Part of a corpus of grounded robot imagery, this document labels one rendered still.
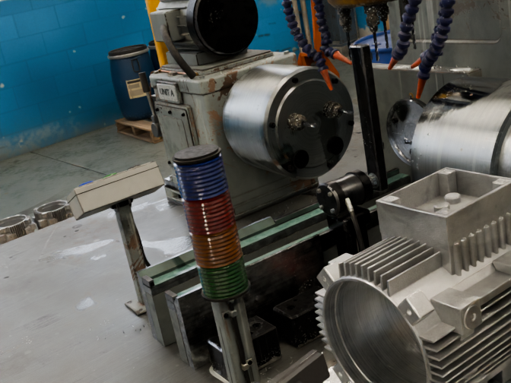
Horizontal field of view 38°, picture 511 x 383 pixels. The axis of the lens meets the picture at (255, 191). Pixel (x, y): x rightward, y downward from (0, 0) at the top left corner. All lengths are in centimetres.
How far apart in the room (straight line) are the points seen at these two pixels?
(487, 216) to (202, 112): 104
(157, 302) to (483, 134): 61
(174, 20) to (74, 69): 528
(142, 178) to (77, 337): 32
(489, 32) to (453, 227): 79
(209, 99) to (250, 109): 16
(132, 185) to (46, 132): 565
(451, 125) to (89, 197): 65
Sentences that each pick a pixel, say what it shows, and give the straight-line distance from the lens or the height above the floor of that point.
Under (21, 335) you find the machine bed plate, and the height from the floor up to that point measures 80.
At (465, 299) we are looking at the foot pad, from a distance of 76.
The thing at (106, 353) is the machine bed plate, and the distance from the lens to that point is 137.
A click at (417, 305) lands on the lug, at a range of 74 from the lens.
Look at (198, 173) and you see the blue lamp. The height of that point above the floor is 120.
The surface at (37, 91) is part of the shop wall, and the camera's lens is 698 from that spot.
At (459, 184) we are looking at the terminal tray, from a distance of 91.
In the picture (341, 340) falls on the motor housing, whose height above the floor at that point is 99.
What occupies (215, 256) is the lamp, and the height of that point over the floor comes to 109.
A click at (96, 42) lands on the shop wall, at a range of 721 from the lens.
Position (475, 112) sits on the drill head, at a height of 114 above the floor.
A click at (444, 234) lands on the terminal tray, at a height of 112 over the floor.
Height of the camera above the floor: 144
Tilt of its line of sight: 19 degrees down
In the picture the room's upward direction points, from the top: 11 degrees counter-clockwise
